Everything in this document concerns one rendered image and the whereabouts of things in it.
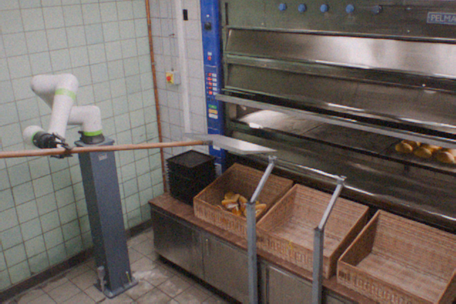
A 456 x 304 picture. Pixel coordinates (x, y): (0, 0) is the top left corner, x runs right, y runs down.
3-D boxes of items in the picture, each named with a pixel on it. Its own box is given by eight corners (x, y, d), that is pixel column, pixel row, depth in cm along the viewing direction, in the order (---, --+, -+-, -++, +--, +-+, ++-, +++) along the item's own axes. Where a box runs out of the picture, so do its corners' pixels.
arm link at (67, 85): (62, 82, 277) (55, 70, 267) (83, 81, 277) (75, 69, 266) (56, 106, 268) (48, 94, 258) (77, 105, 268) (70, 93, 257)
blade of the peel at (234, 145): (243, 154, 273) (244, 149, 273) (182, 136, 308) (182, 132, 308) (277, 151, 300) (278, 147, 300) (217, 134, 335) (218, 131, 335)
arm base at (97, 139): (71, 137, 320) (70, 129, 318) (90, 132, 330) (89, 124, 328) (90, 146, 302) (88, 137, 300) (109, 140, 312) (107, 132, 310)
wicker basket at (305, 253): (295, 216, 326) (296, 182, 316) (368, 243, 289) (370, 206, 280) (252, 246, 292) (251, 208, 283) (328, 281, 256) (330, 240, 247)
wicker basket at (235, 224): (236, 193, 365) (235, 161, 356) (294, 214, 329) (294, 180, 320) (193, 216, 332) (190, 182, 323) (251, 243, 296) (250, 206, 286)
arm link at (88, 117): (83, 129, 317) (79, 104, 310) (105, 129, 316) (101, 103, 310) (76, 136, 304) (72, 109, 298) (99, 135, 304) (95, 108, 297)
